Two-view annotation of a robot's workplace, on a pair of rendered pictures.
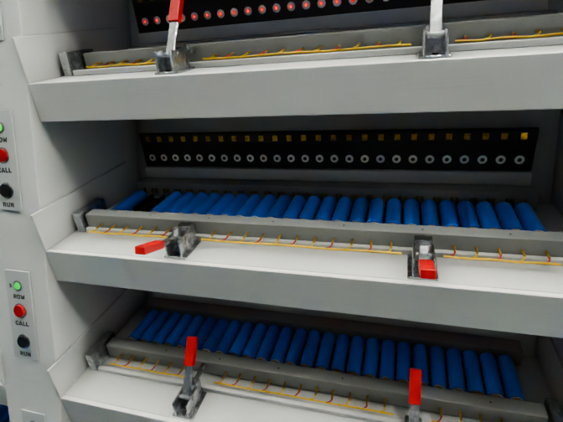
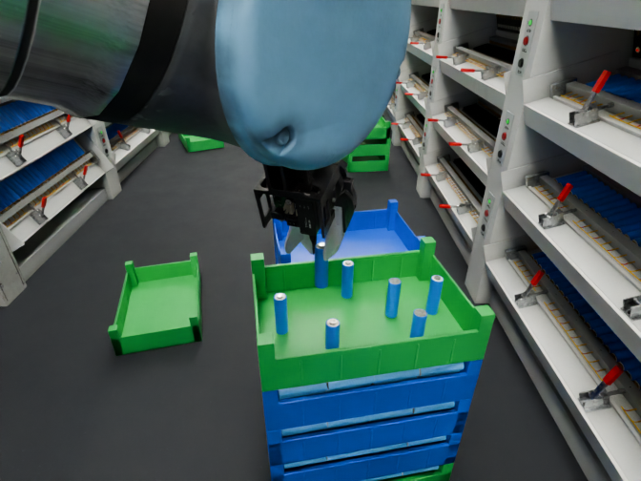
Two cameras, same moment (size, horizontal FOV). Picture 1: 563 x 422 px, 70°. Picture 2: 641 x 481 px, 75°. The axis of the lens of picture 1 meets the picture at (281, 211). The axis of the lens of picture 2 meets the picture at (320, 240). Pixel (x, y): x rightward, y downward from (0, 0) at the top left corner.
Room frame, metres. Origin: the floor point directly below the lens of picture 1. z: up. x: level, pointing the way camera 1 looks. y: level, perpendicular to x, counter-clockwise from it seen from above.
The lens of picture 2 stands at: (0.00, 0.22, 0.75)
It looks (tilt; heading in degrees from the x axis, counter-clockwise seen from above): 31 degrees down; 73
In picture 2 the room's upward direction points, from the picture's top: straight up
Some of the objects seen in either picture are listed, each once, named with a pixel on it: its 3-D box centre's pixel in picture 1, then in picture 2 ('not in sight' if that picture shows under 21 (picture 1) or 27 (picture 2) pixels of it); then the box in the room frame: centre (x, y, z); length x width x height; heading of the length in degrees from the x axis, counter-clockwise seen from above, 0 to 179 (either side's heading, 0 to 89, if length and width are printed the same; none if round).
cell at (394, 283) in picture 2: not in sight; (393, 298); (0.25, 0.66, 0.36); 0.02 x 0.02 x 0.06
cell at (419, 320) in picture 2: not in sight; (417, 331); (0.25, 0.59, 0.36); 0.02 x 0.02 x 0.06
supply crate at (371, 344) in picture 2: not in sight; (359, 303); (0.20, 0.66, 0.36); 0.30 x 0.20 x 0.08; 173
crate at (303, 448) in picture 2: not in sight; (354, 378); (0.20, 0.66, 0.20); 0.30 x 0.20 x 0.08; 173
